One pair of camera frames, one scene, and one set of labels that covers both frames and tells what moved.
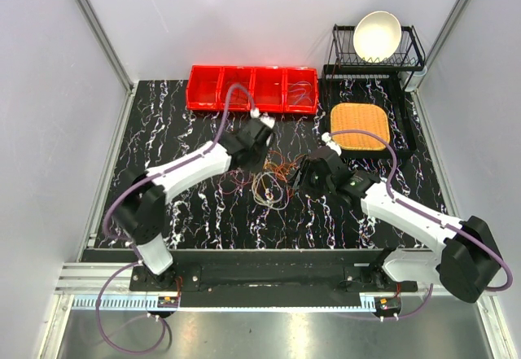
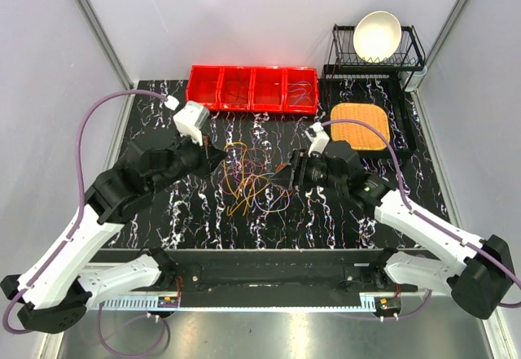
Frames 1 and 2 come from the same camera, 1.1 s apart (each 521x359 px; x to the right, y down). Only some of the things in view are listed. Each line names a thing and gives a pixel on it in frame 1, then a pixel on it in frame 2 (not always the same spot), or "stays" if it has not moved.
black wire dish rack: [409, 57] stays
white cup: [413, 80] stays
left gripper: [256, 166] to [209, 155]
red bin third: [269, 89] stays
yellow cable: [253, 190] to [242, 186]
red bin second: [239, 98] stays
